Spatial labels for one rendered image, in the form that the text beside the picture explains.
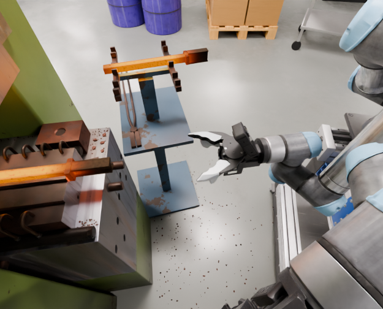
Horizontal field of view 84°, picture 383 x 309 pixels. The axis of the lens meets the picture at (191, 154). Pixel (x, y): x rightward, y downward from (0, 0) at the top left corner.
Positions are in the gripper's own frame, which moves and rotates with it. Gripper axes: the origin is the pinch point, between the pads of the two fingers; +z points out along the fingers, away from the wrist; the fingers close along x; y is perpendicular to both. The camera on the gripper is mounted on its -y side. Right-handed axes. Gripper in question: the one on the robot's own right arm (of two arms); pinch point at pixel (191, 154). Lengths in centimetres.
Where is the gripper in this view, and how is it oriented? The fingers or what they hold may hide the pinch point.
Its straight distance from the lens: 55.5
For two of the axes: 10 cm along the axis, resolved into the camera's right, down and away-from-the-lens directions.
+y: 0.0, 6.0, 8.0
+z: -9.9, 1.2, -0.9
